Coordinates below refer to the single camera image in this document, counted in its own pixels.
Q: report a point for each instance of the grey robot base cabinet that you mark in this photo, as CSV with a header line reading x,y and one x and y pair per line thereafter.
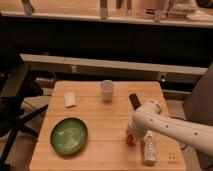
x,y
198,106

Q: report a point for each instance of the white paper cup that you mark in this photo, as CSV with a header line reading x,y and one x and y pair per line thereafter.
x,y
107,89

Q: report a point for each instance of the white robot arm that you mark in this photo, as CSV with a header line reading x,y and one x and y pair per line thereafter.
x,y
146,117

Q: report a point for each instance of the white plastic bottle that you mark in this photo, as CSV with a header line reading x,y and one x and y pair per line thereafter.
x,y
150,157

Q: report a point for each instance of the red orange pepper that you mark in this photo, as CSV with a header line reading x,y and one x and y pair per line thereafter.
x,y
130,140

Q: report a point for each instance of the black rectangular remote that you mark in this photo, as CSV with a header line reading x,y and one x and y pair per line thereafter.
x,y
134,101

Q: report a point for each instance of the green round plate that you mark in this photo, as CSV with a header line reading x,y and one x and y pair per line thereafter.
x,y
69,136

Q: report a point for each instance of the white sponge block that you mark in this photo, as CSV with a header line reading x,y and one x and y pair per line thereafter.
x,y
69,99

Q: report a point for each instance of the black office chair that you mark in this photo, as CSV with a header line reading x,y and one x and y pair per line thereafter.
x,y
16,83

